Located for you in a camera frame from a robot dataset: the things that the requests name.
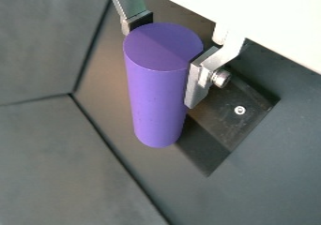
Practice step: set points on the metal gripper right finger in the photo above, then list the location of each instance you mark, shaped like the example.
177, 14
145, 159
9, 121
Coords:
206, 67

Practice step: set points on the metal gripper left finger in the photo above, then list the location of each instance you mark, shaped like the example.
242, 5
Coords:
133, 13

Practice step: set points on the purple cylinder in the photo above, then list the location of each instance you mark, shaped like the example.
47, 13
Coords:
158, 50

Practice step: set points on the black curved cradle stand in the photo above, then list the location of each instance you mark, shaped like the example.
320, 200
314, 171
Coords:
222, 120

